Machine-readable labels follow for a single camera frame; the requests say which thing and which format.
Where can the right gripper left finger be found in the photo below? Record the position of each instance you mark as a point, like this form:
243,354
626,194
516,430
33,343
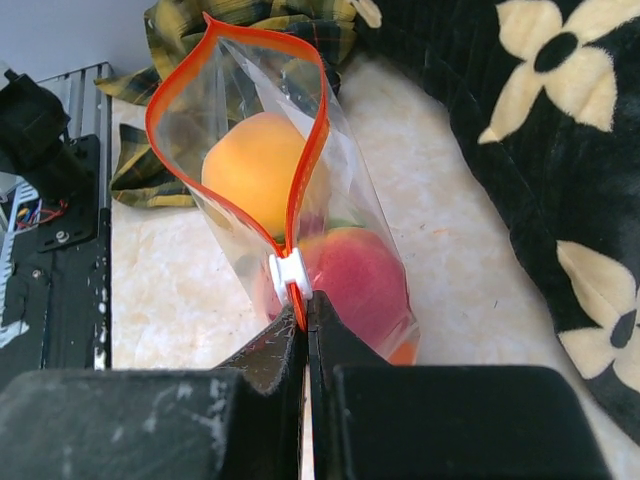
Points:
261,434

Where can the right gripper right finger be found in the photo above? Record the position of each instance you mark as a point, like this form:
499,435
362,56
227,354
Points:
332,347

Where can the red apple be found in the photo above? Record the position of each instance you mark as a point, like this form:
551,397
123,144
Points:
364,281

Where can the yellow-orange peach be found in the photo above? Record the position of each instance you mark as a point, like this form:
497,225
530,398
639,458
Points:
253,166

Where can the clear zip top bag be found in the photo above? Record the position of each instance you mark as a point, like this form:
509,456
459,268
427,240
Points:
231,74

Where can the orange tangerine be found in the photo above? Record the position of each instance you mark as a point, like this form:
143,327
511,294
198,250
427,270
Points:
406,353

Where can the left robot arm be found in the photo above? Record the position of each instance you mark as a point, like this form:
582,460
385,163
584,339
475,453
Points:
35,144

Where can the black floral pillow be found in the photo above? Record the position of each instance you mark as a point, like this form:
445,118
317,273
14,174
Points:
543,100

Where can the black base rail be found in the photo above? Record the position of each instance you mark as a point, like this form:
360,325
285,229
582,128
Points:
61,283

